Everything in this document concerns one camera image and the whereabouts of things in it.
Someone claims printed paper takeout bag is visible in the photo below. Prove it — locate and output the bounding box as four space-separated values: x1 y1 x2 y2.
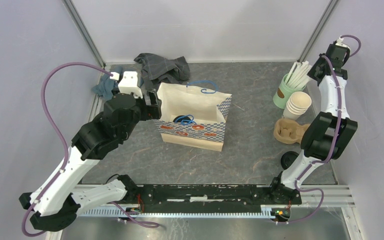
154 82 232 152

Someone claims black plastic cup lid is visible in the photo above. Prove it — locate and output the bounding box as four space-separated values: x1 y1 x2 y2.
173 114 195 126

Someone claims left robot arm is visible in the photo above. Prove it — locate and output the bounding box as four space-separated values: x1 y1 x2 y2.
19 89 162 235

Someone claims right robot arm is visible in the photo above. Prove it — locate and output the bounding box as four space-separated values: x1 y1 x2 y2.
268 41 358 204

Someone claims dark grey cloth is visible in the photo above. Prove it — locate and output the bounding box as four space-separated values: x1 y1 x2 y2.
134 53 191 90

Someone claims teal crumpled cloth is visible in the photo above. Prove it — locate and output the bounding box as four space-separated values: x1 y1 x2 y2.
91 73 118 101

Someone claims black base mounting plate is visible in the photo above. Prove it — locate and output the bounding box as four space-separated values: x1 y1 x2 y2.
118 184 302 214

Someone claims green straw holder cup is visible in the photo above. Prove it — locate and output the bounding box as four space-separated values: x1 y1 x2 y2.
273 73 301 109

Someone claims brown cardboard cup carrier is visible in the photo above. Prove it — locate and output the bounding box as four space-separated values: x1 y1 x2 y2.
273 118 310 145

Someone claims black plastic lid on table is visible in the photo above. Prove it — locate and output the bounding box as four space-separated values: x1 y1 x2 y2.
280 151 299 170

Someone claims stack of paper cups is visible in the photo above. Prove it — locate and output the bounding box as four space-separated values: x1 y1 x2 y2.
282 91 312 121

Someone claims white wrapped straws bundle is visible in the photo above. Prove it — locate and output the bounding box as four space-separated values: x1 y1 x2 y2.
283 61 312 90

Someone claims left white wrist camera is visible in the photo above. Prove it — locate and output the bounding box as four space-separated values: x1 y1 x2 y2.
110 71 143 99

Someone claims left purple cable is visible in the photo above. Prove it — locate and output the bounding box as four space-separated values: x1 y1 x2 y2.
21 62 114 238

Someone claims aluminium cable rail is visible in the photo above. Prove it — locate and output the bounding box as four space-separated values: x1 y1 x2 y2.
81 205 291 220

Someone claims right corner metal post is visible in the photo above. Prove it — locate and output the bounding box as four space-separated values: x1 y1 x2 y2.
297 0 340 62

